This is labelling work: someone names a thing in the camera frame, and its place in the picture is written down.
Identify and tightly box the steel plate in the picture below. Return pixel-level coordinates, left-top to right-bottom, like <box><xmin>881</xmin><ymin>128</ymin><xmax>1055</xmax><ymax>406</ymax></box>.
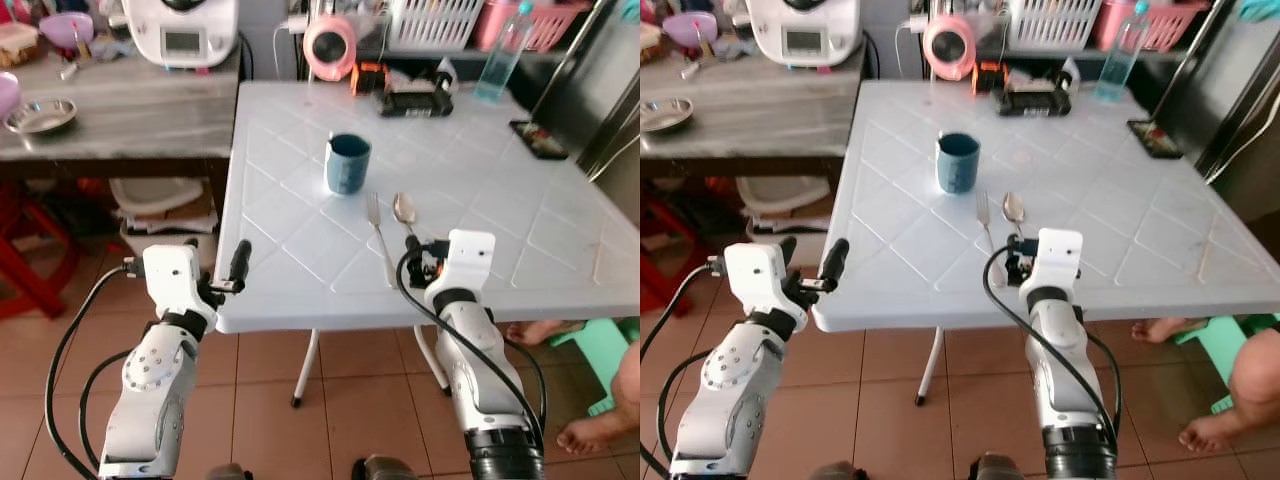
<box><xmin>5</xmin><ymin>98</ymin><xmax>78</xmax><ymax>136</ymax></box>
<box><xmin>640</xmin><ymin>97</ymin><xmax>695</xmax><ymax>134</ymax></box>

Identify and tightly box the pink round appliance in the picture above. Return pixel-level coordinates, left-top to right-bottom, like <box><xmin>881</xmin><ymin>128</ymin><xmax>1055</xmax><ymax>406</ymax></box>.
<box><xmin>922</xmin><ymin>14</ymin><xmax>977</xmax><ymax>82</ymax></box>
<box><xmin>302</xmin><ymin>14</ymin><xmax>358</xmax><ymax>83</ymax></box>

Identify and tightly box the white kitchen machine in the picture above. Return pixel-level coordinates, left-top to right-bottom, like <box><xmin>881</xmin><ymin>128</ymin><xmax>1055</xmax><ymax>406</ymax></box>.
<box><xmin>745</xmin><ymin>0</ymin><xmax>861</xmax><ymax>68</ymax></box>
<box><xmin>122</xmin><ymin>0</ymin><xmax>241</xmax><ymax>69</ymax></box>

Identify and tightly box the steel fork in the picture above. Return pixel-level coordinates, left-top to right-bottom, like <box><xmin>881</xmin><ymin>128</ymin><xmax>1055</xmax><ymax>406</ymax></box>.
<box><xmin>366</xmin><ymin>192</ymin><xmax>398</xmax><ymax>289</ymax></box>
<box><xmin>976</xmin><ymin>190</ymin><xmax>1004</xmax><ymax>286</ymax></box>

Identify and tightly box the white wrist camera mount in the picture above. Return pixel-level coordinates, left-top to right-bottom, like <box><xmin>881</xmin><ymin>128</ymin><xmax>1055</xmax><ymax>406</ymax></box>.
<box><xmin>724</xmin><ymin>242</ymin><xmax>809</xmax><ymax>331</ymax></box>
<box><xmin>1022</xmin><ymin>228</ymin><xmax>1085</xmax><ymax>299</ymax></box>
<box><xmin>425</xmin><ymin>229</ymin><xmax>498</xmax><ymax>301</ymax></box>
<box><xmin>143</xmin><ymin>244</ymin><xmax>220</xmax><ymax>332</ymax></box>

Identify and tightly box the blue cup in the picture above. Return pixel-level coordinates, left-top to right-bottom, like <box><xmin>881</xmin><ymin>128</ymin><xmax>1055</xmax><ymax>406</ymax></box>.
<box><xmin>936</xmin><ymin>132</ymin><xmax>982</xmax><ymax>195</ymax></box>
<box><xmin>325</xmin><ymin>133</ymin><xmax>372</xmax><ymax>196</ymax></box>

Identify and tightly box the white plastic basket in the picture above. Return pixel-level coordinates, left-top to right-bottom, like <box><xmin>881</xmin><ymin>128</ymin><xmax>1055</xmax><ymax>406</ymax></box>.
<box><xmin>385</xmin><ymin>0</ymin><xmax>488</xmax><ymax>53</ymax></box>
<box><xmin>1005</xmin><ymin>0</ymin><xmax>1101</xmax><ymax>51</ymax></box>

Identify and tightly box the dark grey refrigerator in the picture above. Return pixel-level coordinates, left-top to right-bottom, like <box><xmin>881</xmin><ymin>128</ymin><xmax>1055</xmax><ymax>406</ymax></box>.
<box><xmin>1165</xmin><ymin>0</ymin><xmax>1280</xmax><ymax>186</ymax></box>
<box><xmin>540</xmin><ymin>0</ymin><xmax>641</xmax><ymax>181</ymax></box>

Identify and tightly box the red stool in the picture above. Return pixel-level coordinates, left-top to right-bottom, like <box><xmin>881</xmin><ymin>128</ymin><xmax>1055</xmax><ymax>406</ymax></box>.
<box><xmin>640</xmin><ymin>190</ymin><xmax>701</xmax><ymax>316</ymax></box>
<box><xmin>0</xmin><ymin>180</ymin><xmax>81</xmax><ymax>321</ymax></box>

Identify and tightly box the black box device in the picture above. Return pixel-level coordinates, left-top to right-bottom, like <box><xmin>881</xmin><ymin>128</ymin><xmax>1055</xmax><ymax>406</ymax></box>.
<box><xmin>997</xmin><ymin>70</ymin><xmax>1073</xmax><ymax>117</ymax></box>
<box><xmin>375</xmin><ymin>68</ymin><xmax>456</xmax><ymax>118</ymax></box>

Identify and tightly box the steel spoon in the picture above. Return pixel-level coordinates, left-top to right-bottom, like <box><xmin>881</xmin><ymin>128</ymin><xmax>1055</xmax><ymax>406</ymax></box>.
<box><xmin>393</xmin><ymin>192</ymin><xmax>421</xmax><ymax>241</ymax></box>
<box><xmin>1003</xmin><ymin>191</ymin><xmax>1028</xmax><ymax>241</ymax></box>

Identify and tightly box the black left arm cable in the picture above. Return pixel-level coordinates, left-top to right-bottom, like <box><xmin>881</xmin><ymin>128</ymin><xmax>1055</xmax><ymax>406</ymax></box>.
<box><xmin>44</xmin><ymin>262</ymin><xmax>136</xmax><ymax>480</ymax></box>
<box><xmin>640</xmin><ymin>262</ymin><xmax>726</xmax><ymax>479</ymax></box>

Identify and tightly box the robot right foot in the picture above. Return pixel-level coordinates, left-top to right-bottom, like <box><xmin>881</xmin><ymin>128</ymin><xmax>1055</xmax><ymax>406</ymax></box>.
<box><xmin>352</xmin><ymin>455</ymin><xmax>416</xmax><ymax>480</ymax></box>
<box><xmin>968</xmin><ymin>455</ymin><xmax>1023</xmax><ymax>480</ymax></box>

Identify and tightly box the black rectangular tray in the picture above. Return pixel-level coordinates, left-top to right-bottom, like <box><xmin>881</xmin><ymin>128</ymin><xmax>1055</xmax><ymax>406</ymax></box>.
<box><xmin>1127</xmin><ymin>119</ymin><xmax>1184</xmax><ymax>159</ymax></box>
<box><xmin>509</xmin><ymin>120</ymin><xmax>569</xmax><ymax>161</ymax></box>

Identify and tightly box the person bare foot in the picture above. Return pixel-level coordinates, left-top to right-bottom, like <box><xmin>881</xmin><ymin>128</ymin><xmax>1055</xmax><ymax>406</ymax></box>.
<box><xmin>1132</xmin><ymin>318</ymin><xmax>1211</xmax><ymax>346</ymax></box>
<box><xmin>507</xmin><ymin>320</ymin><xmax>586</xmax><ymax>347</ymax></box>

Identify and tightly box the person bare leg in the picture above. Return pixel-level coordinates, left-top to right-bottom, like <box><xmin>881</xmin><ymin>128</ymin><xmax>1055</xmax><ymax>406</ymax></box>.
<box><xmin>1178</xmin><ymin>328</ymin><xmax>1280</xmax><ymax>453</ymax></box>
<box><xmin>556</xmin><ymin>340</ymin><xmax>641</xmax><ymax>457</ymax></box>

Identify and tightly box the pink plastic basket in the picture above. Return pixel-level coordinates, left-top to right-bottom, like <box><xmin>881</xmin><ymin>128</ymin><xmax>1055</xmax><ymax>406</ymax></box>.
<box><xmin>1095</xmin><ymin>0</ymin><xmax>1211</xmax><ymax>53</ymax></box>
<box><xmin>475</xmin><ymin>0</ymin><xmax>591</xmax><ymax>53</ymax></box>

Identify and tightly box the green plastic stool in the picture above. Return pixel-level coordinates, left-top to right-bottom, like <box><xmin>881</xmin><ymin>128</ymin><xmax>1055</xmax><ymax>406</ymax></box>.
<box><xmin>1170</xmin><ymin>313</ymin><xmax>1280</xmax><ymax>413</ymax></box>
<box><xmin>545</xmin><ymin>318</ymin><xmax>641</xmax><ymax>416</ymax></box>

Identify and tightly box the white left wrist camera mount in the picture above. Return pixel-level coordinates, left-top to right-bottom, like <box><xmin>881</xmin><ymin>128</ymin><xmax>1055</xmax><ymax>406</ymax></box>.
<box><xmin>143</xmin><ymin>244</ymin><xmax>220</xmax><ymax>332</ymax></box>
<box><xmin>724</xmin><ymin>242</ymin><xmax>809</xmax><ymax>331</ymax></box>

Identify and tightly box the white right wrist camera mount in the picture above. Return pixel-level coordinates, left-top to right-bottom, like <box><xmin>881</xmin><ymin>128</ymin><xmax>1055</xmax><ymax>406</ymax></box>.
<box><xmin>425</xmin><ymin>229</ymin><xmax>498</xmax><ymax>301</ymax></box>
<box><xmin>1022</xmin><ymin>228</ymin><xmax>1085</xmax><ymax>299</ymax></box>

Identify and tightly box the clear blue water bottle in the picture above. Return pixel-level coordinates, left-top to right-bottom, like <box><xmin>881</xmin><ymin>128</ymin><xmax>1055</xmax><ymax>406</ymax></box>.
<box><xmin>1094</xmin><ymin>2</ymin><xmax>1151</xmax><ymax>103</ymax></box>
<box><xmin>473</xmin><ymin>2</ymin><xmax>536</xmax><ymax>104</ymax></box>

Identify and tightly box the grey marble counter table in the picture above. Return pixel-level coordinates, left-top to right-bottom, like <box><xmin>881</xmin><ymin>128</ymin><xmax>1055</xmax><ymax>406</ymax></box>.
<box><xmin>640</xmin><ymin>45</ymin><xmax>866</xmax><ymax>181</ymax></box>
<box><xmin>0</xmin><ymin>45</ymin><xmax>243</xmax><ymax>181</ymax></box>

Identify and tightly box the white plastic folding table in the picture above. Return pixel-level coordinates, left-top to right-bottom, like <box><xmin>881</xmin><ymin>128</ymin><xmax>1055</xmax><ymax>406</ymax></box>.
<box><xmin>812</xmin><ymin>80</ymin><xmax>1280</xmax><ymax>406</ymax></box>
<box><xmin>215</xmin><ymin>80</ymin><xmax>641</xmax><ymax>409</ymax></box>

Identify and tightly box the white plastic bin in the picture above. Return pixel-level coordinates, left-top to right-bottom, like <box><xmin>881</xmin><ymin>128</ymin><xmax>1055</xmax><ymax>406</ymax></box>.
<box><xmin>108</xmin><ymin>177</ymin><xmax>221</xmax><ymax>273</ymax></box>
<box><xmin>735</xmin><ymin>177</ymin><xmax>846</xmax><ymax>269</ymax></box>

